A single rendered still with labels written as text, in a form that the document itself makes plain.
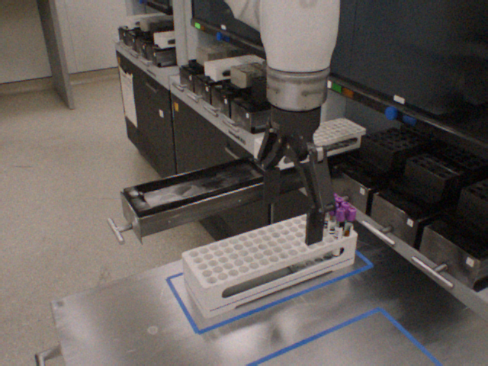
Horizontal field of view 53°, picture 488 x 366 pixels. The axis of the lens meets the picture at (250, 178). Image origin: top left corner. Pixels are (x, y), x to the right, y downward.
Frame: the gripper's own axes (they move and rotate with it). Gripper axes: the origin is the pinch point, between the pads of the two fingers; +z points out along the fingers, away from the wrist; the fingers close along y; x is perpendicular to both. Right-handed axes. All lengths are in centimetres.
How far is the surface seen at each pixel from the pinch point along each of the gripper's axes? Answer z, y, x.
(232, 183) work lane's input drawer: 12.5, -34.6, 5.4
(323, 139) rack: 6.4, -33.9, 31.3
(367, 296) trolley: 10.9, 12.7, 7.5
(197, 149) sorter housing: 44, -117, 28
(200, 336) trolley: 10.9, 7.7, -20.6
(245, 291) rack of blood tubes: 8.3, 4.7, -11.2
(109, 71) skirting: 85, -389, 51
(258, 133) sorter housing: 19, -71, 33
